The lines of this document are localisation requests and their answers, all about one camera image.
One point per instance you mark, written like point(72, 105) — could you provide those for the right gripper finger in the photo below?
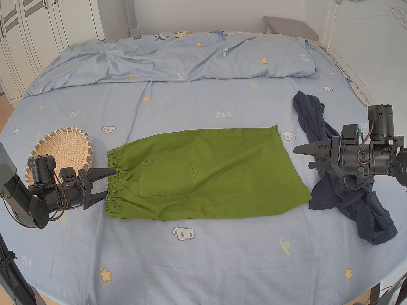
point(322, 166)
point(318, 148)

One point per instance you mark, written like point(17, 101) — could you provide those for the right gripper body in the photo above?
point(353, 159)

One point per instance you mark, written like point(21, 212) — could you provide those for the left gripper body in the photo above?
point(71, 195)

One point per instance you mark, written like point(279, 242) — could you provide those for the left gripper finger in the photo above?
point(98, 173)
point(97, 198)

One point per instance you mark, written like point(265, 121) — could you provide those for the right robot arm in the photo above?
point(381, 119)

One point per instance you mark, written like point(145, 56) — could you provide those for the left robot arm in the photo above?
point(19, 199)

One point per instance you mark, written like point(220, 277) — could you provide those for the dark blue garment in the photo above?
point(310, 113)

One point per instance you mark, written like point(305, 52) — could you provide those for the round woven basket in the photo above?
point(68, 148)

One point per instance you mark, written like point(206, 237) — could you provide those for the bed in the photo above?
point(203, 253)

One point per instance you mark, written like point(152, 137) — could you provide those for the green shorts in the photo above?
point(222, 173)

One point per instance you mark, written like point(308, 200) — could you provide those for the grey bedside table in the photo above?
point(289, 27)

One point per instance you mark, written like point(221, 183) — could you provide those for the pale blue quilt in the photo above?
point(190, 59)

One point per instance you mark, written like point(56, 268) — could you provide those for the white wardrobe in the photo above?
point(41, 21)

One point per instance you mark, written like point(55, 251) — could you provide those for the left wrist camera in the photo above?
point(67, 173)

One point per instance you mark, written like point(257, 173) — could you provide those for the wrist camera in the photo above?
point(350, 133)
point(67, 173)

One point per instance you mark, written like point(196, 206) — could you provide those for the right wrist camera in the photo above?
point(350, 133)

